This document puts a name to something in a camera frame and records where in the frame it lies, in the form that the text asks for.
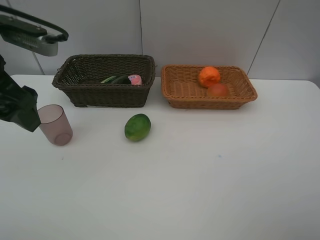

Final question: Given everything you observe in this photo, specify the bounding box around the orange mandarin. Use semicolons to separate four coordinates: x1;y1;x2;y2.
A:
198;66;221;88

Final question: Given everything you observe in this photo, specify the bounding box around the light brown wicker basket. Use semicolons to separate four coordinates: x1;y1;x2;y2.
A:
161;64;258;110

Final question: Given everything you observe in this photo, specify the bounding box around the green mango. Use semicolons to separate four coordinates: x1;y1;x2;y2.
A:
124;113;152;142

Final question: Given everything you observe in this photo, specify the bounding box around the pink bottle white cap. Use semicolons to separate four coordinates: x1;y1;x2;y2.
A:
128;74;143;86

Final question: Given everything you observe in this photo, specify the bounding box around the black covered left robot arm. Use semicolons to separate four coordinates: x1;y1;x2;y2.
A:
0;57;41;132

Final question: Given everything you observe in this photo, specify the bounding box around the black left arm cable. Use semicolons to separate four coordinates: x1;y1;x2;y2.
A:
0;4;70;42

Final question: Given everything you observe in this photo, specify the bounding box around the black bottle green label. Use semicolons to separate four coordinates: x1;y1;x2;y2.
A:
101;75;132;85

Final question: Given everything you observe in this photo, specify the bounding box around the grey camera on left wrist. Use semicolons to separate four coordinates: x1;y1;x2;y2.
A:
0;15;59;57

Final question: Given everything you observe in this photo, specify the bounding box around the red orange round fruit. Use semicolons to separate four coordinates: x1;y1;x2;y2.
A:
207;83;229;97

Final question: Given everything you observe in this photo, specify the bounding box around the dark brown wicker basket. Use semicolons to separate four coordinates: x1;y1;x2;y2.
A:
52;54;156;108

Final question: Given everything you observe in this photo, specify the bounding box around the translucent pink plastic cup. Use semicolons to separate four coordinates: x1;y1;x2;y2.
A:
37;104;73;146

